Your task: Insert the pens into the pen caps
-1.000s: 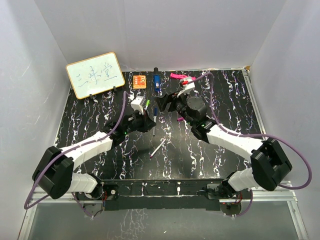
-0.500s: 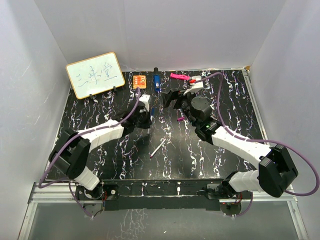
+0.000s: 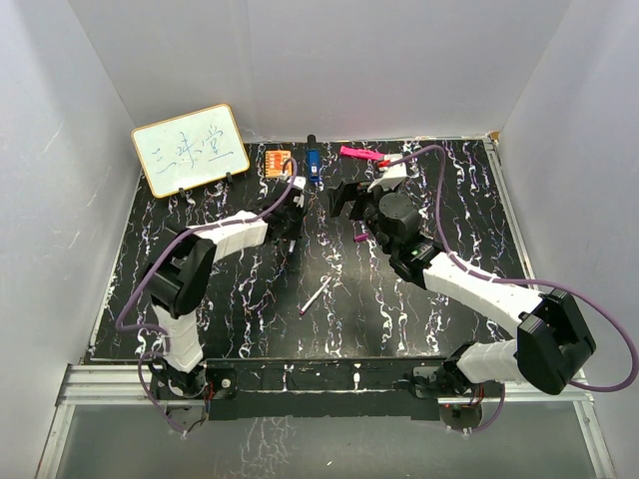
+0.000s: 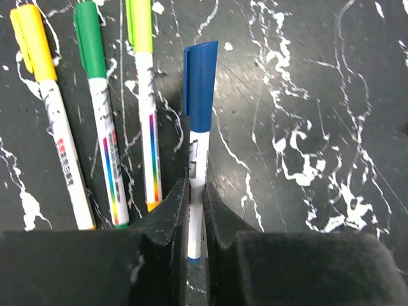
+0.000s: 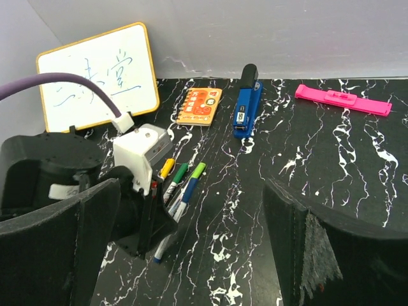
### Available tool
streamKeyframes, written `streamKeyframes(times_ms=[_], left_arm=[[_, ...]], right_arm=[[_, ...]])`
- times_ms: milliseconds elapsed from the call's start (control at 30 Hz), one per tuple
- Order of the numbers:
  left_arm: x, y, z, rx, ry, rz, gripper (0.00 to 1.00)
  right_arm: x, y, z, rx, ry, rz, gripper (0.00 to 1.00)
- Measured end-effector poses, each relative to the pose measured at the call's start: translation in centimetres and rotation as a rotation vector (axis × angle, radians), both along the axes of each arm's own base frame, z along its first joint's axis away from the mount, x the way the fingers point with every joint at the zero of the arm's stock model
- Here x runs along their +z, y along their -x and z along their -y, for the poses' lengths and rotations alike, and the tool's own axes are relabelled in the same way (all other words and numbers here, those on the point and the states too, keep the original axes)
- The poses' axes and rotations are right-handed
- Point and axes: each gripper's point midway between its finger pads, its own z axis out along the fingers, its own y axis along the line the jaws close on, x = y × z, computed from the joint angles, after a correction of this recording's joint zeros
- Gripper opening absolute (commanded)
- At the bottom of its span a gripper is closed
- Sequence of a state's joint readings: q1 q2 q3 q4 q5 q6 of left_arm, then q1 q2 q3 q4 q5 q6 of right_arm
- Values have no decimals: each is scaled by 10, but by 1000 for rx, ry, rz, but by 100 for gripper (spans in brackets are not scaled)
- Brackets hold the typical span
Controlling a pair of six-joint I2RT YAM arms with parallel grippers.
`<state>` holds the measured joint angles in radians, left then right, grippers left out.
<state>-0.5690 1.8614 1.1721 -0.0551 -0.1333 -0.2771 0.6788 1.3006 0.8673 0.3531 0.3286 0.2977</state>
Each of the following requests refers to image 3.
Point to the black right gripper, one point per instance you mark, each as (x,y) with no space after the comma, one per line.
(355,192)

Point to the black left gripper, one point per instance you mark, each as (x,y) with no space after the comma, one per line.
(296,234)

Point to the white pen purple tip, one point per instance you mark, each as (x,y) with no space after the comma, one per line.
(314,297)

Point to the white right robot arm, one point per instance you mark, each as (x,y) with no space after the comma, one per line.
(549,338)

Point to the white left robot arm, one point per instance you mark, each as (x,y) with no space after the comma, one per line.
(180,283)

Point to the pink utility knife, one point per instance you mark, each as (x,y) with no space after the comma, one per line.
(361,154)

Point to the blue stapler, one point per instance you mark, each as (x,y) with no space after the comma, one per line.
(313,159)

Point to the orange spiral notepad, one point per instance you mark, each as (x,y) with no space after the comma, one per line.
(277,163)

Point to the small whiteboard with writing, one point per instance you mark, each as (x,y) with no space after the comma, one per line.
(190,150)

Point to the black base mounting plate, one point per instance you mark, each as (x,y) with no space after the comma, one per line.
(423,393)

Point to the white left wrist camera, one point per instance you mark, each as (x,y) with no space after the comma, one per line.
(297,192)

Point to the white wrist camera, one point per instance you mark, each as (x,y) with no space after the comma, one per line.
(390,176)
(297,192)

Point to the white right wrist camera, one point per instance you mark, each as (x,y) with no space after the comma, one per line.
(390,176)

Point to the aluminium front rail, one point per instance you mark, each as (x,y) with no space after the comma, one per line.
(91,383)

